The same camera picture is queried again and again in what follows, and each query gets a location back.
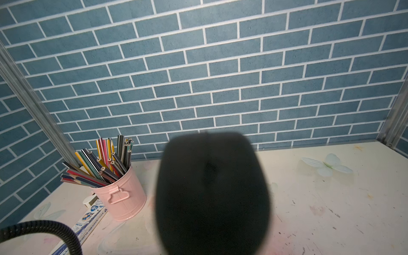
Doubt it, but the red black claw hammer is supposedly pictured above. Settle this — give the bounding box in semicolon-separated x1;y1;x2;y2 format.
155;132;271;255

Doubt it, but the bundle of coloured pencils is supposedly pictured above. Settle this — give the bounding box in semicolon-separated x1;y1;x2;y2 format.
61;135;134;189

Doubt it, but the pink metal pencil bucket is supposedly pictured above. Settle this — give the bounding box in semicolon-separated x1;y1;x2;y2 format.
92;167;147;222

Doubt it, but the white blue pencil box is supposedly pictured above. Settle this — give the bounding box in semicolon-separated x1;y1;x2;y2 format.
49;199;108;255

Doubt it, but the aluminium corner post right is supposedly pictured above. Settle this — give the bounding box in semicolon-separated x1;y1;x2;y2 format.
377;80;408;149

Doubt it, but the aluminium corner post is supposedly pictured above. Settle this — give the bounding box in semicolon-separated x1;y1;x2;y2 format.
377;80;408;149
1;44;79;165

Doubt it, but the aluminium corner post left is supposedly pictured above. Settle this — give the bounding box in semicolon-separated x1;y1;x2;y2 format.
1;44;79;165

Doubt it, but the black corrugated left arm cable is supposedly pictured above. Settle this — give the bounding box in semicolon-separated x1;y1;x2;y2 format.
0;220;84;255

